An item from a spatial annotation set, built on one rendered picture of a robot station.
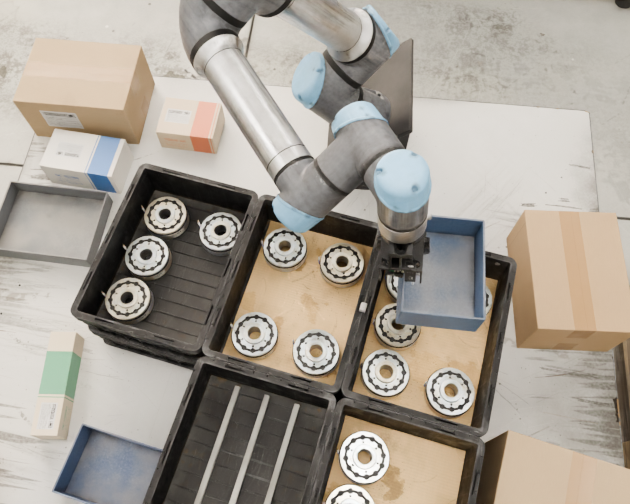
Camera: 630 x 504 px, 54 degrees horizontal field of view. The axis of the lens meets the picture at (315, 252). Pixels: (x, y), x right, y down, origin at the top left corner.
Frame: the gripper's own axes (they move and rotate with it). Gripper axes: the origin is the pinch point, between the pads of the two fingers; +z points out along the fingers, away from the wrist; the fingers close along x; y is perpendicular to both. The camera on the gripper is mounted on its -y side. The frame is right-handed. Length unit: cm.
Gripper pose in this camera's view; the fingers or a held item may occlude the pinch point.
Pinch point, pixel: (403, 263)
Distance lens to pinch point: 115.6
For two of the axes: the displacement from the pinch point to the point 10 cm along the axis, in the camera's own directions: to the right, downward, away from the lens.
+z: 1.2, 4.2, 9.0
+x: 9.8, 0.6, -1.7
